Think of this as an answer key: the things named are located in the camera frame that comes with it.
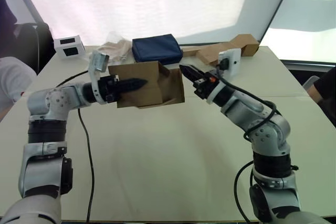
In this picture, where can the white cube with black squares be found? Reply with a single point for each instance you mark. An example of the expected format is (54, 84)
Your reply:
(68, 47)

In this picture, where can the small brown cardboard box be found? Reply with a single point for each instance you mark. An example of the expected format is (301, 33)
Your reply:
(147, 87)

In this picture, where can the navy blue fabric pouch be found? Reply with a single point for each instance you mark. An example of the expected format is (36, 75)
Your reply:
(156, 49)

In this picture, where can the person in black shirt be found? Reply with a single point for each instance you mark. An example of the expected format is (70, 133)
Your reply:
(328, 90)

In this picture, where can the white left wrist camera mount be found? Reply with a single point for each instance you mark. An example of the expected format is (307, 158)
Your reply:
(98, 62)

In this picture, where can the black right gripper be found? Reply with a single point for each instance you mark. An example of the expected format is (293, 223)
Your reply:
(204, 86)

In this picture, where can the person in white shirt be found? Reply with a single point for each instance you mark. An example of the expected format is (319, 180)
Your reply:
(13, 82)

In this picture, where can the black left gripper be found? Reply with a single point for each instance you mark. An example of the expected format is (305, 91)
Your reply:
(109, 90)

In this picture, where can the clear plastic bag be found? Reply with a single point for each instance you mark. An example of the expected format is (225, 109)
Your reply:
(115, 47)

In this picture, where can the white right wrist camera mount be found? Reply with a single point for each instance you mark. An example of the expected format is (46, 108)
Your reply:
(233, 64)

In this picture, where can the black office chair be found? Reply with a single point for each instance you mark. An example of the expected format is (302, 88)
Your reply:
(36, 43)

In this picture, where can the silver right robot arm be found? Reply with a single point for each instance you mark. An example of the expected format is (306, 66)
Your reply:
(265, 140)

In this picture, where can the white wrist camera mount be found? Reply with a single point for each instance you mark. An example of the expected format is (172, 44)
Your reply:
(98, 62)
(233, 64)

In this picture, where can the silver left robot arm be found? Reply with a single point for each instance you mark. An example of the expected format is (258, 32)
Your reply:
(44, 155)

